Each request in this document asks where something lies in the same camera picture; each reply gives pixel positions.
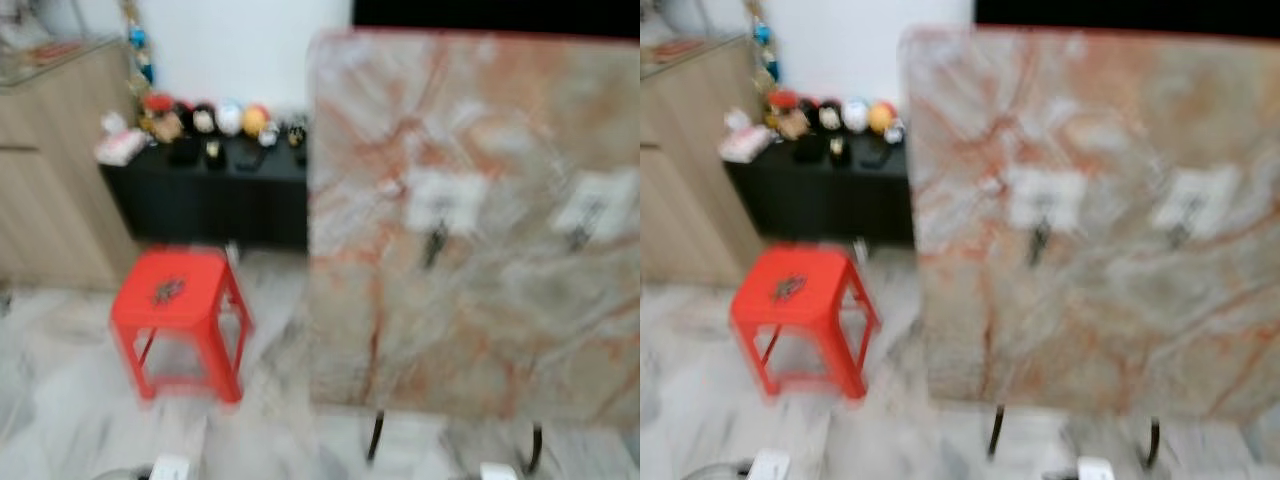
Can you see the key bunch with black fob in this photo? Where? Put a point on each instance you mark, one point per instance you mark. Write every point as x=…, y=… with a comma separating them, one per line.
x=1039, y=243
x=435, y=248

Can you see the large white adhesive hook patch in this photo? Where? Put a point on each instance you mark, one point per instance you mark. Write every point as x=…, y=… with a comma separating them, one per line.
x=447, y=195
x=1046, y=192

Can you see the light wooden cabinet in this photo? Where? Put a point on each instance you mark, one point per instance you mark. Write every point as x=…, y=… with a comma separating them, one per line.
x=50, y=180
x=680, y=180

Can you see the pink tissue pack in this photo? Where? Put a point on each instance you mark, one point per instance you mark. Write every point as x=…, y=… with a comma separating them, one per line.
x=120, y=148
x=745, y=143

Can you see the silver key bunch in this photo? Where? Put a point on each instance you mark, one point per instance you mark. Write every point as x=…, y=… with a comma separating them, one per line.
x=168, y=291
x=790, y=288

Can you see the orange veined marble board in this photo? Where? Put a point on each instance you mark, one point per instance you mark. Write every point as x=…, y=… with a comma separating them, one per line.
x=1100, y=330
x=480, y=330

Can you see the black box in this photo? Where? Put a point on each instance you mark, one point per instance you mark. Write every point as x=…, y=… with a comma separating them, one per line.
x=809, y=150
x=183, y=153

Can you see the clear jar with red lid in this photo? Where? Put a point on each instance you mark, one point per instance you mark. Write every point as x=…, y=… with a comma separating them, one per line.
x=162, y=118
x=788, y=115

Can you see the low black sideboard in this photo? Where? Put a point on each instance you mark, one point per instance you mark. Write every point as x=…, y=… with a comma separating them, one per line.
x=830, y=200
x=220, y=205

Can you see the red plastic stool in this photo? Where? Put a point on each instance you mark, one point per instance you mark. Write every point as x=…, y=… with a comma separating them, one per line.
x=835, y=290
x=212, y=290

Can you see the black case with gold emblem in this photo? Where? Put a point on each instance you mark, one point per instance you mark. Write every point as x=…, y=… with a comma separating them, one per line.
x=214, y=154
x=839, y=151

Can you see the black and white round toy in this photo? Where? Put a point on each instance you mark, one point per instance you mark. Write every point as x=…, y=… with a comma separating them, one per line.
x=829, y=116
x=204, y=119

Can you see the black board stand leg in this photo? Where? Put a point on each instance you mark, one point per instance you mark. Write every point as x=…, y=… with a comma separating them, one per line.
x=536, y=450
x=375, y=440
x=1152, y=445
x=996, y=432

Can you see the flat black wallet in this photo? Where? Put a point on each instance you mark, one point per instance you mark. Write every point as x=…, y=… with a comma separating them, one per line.
x=248, y=160
x=874, y=156

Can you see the black television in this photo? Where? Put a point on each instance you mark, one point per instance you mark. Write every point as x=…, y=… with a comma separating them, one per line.
x=500, y=15
x=1130, y=15

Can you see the orange round toy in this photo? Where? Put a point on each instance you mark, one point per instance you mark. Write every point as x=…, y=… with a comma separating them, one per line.
x=255, y=120
x=880, y=117

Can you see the small white toy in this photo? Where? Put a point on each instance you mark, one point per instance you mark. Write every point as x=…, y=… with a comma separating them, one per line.
x=894, y=132
x=269, y=136

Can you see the small black and yellow figurine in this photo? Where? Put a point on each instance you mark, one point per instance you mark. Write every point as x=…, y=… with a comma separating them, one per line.
x=296, y=132

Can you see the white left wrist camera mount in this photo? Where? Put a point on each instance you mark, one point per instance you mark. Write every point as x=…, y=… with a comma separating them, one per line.
x=770, y=467
x=170, y=470

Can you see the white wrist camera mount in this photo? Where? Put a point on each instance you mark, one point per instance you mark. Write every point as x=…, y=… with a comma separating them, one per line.
x=1096, y=470
x=170, y=470
x=498, y=472
x=770, y=467

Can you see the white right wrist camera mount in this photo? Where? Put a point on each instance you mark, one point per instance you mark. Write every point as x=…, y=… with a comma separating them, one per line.
x=498, y=472
x=1096, y=470

